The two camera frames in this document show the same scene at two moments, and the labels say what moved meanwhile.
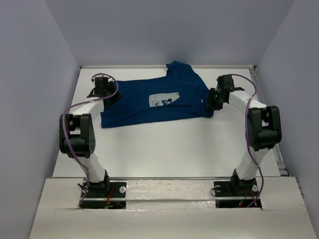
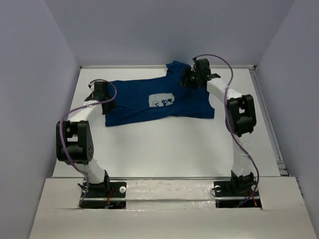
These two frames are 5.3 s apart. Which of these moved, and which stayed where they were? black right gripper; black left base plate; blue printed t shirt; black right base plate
Moved: black right gripper
Stayed: black left base plate; blue printed t shirt; black right base plate
